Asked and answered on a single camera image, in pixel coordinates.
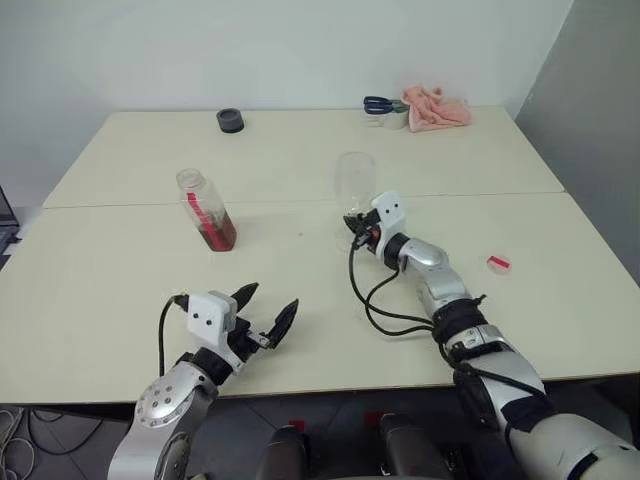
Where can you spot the dark rounded shape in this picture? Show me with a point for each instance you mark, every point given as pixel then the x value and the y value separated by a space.
pixel 407 445
pixel 282 452

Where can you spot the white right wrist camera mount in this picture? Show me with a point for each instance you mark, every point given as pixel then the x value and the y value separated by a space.
pixel 390 210

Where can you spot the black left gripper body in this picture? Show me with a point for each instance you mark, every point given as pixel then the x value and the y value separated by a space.
pixel 244 340

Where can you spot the white round cup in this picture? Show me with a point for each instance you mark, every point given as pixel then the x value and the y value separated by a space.
pixel 395 121

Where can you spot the clear wine glass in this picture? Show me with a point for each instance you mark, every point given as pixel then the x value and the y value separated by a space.
pixel 355 175

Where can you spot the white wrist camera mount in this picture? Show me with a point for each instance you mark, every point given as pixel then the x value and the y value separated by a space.
pixel 207 315
pixel 390 210

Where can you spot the plastic bottle with red liquid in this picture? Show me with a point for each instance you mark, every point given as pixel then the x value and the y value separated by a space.
pixel 215 230

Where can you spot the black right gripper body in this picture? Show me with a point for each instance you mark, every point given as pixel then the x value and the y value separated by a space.
pixel 367 227

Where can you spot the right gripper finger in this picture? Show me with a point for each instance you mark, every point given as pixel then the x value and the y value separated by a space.
pixel 352 224
pixel 365 215

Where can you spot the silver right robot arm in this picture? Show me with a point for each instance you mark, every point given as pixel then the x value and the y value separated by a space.
pixel 450 285

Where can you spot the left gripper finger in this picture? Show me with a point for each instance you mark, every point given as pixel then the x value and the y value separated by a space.
pixel 282 322
pixel 246 296

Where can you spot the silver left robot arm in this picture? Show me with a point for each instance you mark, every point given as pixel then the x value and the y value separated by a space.
pixel 160 405

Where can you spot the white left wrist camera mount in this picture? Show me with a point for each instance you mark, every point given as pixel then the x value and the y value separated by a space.
pixel 207 315

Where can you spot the red marker tab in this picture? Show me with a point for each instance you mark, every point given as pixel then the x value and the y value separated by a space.
pixel 297 424

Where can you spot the pink cloth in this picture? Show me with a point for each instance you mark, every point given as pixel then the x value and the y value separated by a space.
pixel 437 110

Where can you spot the white and red bottle cap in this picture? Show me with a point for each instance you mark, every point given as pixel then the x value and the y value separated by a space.
pixel 499 264

